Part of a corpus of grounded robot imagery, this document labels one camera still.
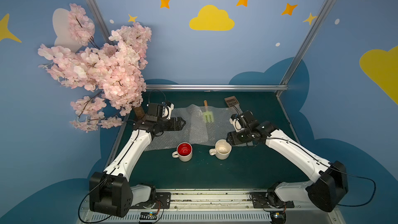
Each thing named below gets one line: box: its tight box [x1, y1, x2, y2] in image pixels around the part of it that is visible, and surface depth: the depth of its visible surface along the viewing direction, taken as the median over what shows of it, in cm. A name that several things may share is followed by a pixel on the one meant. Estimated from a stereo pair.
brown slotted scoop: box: [224, 95, 244, 115], surface depth 120 cm
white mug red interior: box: [172, 142, 193, 162], surface depth 87 cm
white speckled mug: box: [208, 138, 232, 160], surface depth 87 cm
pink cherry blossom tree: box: [37, 3, 152, 133], surface depth 65 cm
